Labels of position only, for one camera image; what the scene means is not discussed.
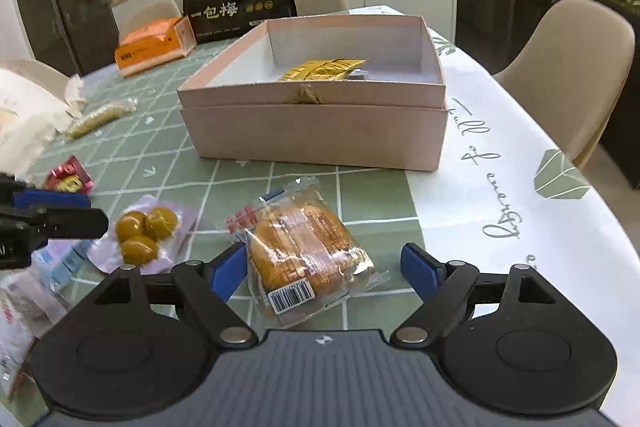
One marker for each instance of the white paper bag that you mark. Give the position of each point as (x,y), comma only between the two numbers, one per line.
(27,122)

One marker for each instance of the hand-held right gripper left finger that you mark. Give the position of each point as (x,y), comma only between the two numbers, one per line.
(229,271)

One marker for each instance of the dark small snack packet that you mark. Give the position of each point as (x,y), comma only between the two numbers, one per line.
(359,74)

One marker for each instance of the yellow snack packet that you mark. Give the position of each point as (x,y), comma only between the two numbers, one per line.
(320,69)

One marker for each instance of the pink cardboard box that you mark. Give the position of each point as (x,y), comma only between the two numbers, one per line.
(320,132)

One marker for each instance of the green checked tablecloth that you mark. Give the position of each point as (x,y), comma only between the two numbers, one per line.
(350,192)

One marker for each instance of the orange tissue box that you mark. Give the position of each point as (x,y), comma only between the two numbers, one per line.
(150,47)

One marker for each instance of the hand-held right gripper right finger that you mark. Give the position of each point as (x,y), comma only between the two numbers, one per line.
(419,268)

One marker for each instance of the packet of yellow balls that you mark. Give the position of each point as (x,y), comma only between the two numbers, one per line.
(142,232)

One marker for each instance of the red foil snack packet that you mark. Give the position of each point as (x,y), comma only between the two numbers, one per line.
(70,179)

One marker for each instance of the white red-print snack packet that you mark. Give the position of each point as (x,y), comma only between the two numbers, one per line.
(22,332)

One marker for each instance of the clear bread snack packet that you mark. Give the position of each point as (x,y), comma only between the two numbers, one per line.
(307,252)

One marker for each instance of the blue white snack packet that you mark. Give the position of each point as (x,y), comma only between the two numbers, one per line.
(65,264)

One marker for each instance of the long green snack packet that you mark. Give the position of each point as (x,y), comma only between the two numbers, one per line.
(97,118)

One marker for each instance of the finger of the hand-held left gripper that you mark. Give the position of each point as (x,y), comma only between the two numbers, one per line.
(75,223)
(32,199)

